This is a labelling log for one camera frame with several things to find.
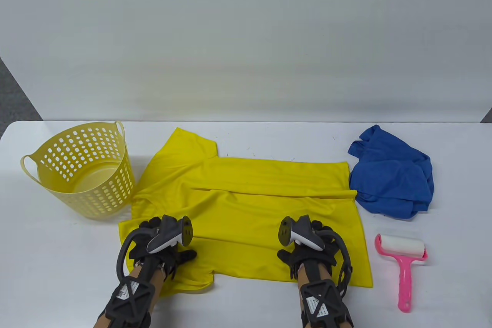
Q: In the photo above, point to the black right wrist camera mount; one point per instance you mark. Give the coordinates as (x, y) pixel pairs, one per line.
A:
(323, 301)

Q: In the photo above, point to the blue t-shirt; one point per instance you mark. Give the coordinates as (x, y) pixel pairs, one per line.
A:
(388, 178)

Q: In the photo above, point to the pink lint roller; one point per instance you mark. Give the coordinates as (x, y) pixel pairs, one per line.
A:
(403, 278)

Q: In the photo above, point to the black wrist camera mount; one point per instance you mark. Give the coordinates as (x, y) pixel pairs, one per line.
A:
(130, 297)
(323, 301)

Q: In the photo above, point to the person's left forearm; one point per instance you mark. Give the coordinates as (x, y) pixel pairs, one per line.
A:
(159, 282)

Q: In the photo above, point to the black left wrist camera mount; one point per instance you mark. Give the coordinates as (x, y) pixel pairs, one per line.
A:
(130, 297)

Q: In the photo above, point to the person's right hand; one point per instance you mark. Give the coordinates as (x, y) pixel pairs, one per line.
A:
(286, 257)

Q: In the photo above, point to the grey left hand controller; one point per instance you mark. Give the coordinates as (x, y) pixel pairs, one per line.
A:
(169, 235)

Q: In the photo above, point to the grey hand controller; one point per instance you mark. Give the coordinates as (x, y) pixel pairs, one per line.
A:
(169, 235)
(303, 233)

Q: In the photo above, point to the person's right forearm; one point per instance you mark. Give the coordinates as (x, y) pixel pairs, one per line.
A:
(305, 276)

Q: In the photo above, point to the person's left hand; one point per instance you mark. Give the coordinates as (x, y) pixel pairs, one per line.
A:
(186, 255)

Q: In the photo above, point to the yellow perforated plastic basket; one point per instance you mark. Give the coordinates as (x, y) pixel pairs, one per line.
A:
(111, 193)

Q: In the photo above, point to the grey right hand controller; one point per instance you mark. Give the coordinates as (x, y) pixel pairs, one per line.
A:
(303, 233)

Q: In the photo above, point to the yellow t-shirt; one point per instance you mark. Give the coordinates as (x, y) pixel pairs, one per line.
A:
(250, 220)

